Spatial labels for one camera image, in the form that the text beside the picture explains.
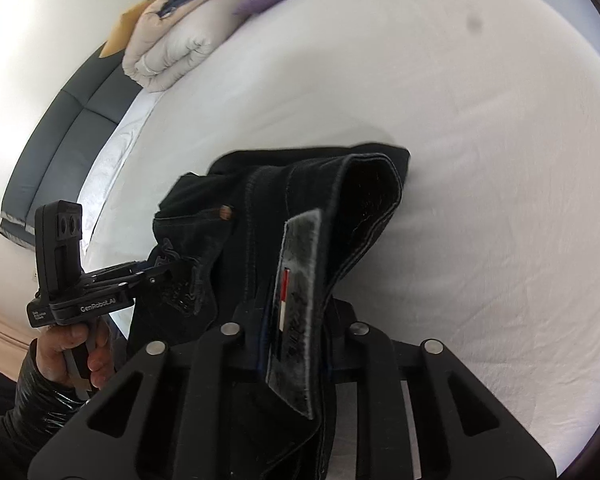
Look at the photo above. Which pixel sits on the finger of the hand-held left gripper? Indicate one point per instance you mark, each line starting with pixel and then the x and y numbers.
pixel 130 281
pixel 130 266

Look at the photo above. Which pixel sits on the orange pillow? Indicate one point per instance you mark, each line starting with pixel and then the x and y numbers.
pixel 125 25

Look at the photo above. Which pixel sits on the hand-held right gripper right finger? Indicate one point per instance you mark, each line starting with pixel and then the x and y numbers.
pixel 340 340

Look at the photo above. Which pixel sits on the folded white duvet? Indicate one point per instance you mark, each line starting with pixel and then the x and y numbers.
pixel 180 45

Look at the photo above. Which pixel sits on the person's left hand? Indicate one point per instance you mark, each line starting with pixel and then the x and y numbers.
pixel 55 345

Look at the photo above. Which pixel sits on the black denim pants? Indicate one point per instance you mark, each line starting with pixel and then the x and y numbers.
pixel 230 260

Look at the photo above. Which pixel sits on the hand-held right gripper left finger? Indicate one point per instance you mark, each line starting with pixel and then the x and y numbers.
pixel 250 345

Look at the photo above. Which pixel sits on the dark grey headboard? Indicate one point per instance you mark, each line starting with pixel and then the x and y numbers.
pixel 65 130

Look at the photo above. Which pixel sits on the white bed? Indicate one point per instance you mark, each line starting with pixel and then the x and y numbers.
pixel 455 160

